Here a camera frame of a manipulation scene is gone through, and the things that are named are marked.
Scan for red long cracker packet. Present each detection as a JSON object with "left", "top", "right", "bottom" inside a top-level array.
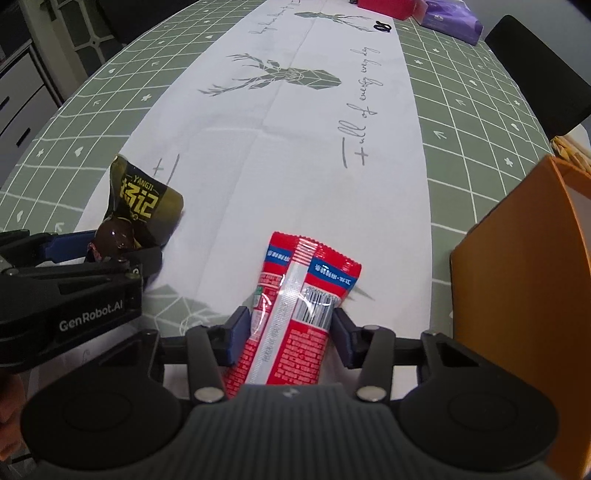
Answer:
[{"left": 223, "top": 232, "right": 362, "bottom": 398}]

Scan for black yellow snack bag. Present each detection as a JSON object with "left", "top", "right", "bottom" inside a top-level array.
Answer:
[{"left": 88, "top": 155, "right": 184, "bottom": 262}]

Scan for orange white cardboard box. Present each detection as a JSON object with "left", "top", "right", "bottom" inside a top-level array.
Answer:
[{"left": 451, "top": 156, "right": 590, "bottom": 479}]

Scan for stack of folded cloths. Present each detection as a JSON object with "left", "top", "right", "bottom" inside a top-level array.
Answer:
[{"left": 551, "top": 135, "right": 591, "bottom": 174}]

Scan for black chair right side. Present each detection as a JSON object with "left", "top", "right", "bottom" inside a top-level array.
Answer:
[{"left": 485, "top": 15, "right": 590, "bottom": 139}]

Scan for pink red box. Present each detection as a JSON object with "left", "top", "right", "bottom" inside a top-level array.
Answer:
[{"left": 358, "top": 0, "right": 417, "bottom": 20}]

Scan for purple tissue pack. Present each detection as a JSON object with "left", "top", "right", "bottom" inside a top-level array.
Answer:
[{"left": 413, "top": 0, "right": 483, "bottom": 46}]

